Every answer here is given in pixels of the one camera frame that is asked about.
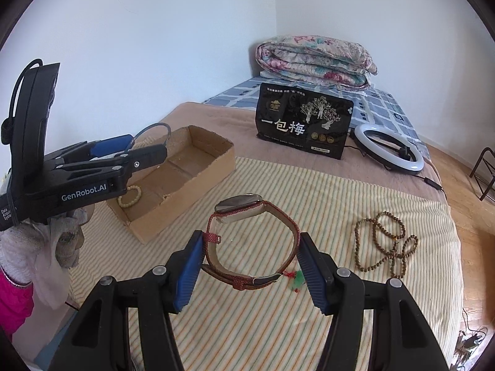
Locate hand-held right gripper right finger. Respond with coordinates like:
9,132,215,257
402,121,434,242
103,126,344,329
296,232,451,371

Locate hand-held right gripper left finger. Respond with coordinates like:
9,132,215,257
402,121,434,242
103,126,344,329
48,230,205,371

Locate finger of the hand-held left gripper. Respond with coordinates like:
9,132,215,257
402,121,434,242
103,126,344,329
56,144,168,181
45,134,134,163

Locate cream bead bracelet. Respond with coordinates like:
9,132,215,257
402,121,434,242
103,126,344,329
117,185,143,208

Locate brown cardboard box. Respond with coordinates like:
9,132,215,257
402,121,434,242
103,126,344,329
106,125,236,245

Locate red strap wristwatch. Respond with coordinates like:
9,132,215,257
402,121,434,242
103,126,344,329
201,193,303,292

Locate person's left forearm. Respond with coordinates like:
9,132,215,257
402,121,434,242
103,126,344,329
0,267,35,336

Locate person's left hand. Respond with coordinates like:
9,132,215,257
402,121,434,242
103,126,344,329
0,206,96,284

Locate yellow striped cloth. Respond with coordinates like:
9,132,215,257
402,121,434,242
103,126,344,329
35,156,463,371

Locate brown blanket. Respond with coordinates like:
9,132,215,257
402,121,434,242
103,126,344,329
157,101,451,217

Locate blue patchwork bed sheet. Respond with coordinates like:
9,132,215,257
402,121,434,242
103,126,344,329
201,75,431,160

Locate black snack bag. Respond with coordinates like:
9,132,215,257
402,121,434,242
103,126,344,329
256,82,355,160

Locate folded floral quilt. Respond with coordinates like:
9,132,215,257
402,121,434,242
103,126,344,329
255,35,379,92

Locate black metal rack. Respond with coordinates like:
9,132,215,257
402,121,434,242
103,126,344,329
469,146,495,204

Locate green charm with red string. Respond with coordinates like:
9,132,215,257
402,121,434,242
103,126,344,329
282,270,306,295

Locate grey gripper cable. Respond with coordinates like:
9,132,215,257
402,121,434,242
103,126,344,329
127,122,172,154

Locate brown wooden bead necklace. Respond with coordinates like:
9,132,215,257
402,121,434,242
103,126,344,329
353,211,420,279

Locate white ring light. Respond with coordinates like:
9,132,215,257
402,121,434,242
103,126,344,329
354,123,425,175

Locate black ring light cable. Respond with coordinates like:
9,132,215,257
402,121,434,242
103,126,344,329
413,173,448,202

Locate tangled floor cables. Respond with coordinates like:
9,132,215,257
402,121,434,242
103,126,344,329
455,308,490,365

